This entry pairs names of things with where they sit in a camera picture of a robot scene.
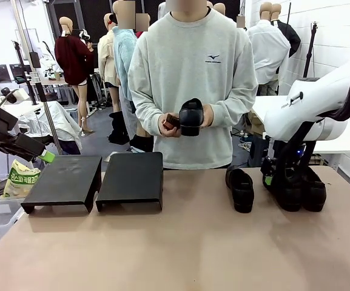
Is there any brown wooden shoe brush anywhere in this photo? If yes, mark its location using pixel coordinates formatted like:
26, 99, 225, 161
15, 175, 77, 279
163, 113, 181, 131

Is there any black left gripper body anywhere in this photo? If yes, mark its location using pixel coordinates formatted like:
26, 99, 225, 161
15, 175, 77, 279
0, 132, 47, 162

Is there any white cloth cover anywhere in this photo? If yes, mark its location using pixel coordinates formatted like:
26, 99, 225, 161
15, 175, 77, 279
0, 99, 83, 151

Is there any white work table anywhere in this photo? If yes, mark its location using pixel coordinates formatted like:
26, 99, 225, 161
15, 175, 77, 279
251, 95, 350, 156

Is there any mannequin in light blue fleece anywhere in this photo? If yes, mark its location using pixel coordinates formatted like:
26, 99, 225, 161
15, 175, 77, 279
112, 0, 140, 140

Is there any black pole with clamp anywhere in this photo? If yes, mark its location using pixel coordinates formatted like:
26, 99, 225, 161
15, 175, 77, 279
29, 51, 47, 105

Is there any brown cardboard box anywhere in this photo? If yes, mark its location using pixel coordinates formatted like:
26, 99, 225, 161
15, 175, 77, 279
249, 110, 269, 136

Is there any person's right hand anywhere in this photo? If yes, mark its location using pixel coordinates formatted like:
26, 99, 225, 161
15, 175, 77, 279
159, 112, 183, 139

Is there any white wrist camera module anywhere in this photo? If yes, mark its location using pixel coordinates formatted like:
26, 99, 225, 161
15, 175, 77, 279
0, 87, 30, 105

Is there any person's left hand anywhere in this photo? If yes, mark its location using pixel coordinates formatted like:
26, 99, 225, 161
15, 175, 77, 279
201, 104, 215, 127

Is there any mannequin in beige jacket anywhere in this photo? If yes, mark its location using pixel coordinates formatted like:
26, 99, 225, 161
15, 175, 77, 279
97, 13, 123, 113

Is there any person's right forearm grey sleeve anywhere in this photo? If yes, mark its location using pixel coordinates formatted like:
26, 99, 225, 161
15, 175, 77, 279
128, 86, 164, 136

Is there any black tripod stand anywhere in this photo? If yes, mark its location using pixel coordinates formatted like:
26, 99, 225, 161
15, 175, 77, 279
301, 21, 320, 80

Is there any mannequin in maroon sweater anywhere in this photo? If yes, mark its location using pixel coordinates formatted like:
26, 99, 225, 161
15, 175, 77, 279
54, 16, 95, 134

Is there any person's left forearm grey sleeve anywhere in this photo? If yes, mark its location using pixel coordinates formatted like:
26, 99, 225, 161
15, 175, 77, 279
210, 86, 259, 127

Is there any pair of black boots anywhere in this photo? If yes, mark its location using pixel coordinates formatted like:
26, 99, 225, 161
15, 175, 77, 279
107, 110, 130, 145

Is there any aluminium profile post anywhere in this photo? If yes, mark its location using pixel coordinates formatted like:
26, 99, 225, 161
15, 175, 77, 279
10, 0, 64, 155

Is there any black leather loafer shoe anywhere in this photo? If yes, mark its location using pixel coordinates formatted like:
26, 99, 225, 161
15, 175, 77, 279
225, 165, 255, 213
279, 168, 303, 212
178, 98, 205, 137
299, 166, 328, 212

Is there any mannequin in white shirt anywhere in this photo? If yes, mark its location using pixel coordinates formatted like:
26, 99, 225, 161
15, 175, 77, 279
246, 2, 292, 96

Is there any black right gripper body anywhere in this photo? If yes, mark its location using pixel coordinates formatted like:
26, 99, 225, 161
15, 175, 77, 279
261, 140, 315, 177

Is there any mannequin in black jacket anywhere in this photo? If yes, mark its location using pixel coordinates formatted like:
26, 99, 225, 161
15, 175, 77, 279
271, 3, 302, 59

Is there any person torso grey sweatshirt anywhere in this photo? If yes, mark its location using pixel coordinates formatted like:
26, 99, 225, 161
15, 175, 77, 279
128, 8, 259, 170

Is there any black metal shoe stand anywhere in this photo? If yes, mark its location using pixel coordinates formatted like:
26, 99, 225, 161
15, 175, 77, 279
95, 151, 164, 213
21, 155, 103, 215

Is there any yellow green snack bag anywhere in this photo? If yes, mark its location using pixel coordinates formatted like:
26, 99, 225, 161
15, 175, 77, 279
0, 159, 42, 199

